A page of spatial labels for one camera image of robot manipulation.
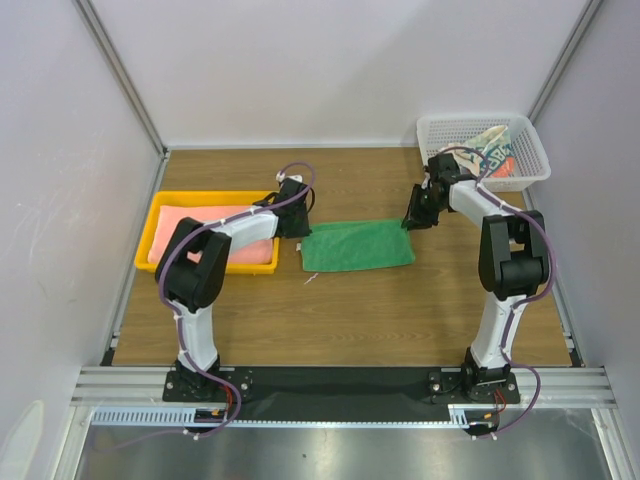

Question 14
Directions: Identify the pink towel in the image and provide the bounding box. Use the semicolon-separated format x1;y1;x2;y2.
142;205;273;265

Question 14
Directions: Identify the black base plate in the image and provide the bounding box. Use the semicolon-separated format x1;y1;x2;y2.
162;366;521;424

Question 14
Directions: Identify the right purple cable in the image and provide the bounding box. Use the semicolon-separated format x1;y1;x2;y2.
439;146;555;441

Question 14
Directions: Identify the patterned white cloth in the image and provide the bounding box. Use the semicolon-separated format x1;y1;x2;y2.
455;125;515;178

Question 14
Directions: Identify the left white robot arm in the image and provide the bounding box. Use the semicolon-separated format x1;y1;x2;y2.
155;175;315;402

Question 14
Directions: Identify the aluminium frame rail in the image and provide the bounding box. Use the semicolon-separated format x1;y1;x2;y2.
71;366;617;408

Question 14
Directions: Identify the white plastic basket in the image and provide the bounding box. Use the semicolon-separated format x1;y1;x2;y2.
416;112;551;192

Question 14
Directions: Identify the yellow plastic tray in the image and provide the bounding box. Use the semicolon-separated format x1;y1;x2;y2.
134;190;280;275

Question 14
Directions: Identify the green towel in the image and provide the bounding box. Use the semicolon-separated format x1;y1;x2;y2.
300;218;416;273

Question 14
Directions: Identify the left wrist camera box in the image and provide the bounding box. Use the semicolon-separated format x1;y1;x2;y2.
275;171;303;184

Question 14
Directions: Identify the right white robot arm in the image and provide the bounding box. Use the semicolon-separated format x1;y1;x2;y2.
402;147;551;402

